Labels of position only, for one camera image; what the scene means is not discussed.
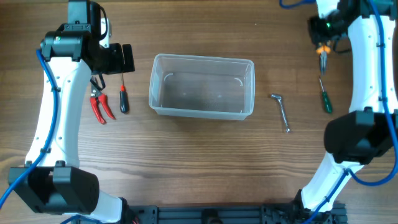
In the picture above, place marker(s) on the red handled pruning shears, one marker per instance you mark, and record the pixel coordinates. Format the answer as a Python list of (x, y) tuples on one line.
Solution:
[(98, 98)]

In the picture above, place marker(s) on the black red screwdriver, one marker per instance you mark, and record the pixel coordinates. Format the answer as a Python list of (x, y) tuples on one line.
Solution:
[(123, 103)]

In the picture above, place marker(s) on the orange black pliers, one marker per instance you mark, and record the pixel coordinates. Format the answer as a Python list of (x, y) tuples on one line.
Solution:
[(323, 50)]

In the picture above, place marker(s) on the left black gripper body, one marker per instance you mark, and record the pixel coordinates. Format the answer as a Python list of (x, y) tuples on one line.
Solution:
[(112, 61)]

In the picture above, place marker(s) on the silver socket wrench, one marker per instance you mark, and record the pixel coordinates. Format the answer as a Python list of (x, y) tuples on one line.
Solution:
[(279, 99)]

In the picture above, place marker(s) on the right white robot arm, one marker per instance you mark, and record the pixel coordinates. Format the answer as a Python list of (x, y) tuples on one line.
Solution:
[(369, 129)]

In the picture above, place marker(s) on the clear plastic container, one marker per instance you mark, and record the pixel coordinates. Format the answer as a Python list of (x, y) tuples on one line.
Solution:
[(202, 87)]

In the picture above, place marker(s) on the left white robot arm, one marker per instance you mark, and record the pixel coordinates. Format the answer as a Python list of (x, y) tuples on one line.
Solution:
[(51, 181)]

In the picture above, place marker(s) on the green screwdriver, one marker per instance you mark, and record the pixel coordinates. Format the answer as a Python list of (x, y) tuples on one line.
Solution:
[(326, 100)]

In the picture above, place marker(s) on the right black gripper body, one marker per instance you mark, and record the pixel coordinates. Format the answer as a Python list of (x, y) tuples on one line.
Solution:
[(328, 30)]

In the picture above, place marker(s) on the black aluminium base frame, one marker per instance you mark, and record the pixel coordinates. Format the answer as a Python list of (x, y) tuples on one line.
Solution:
[(264, 214)]

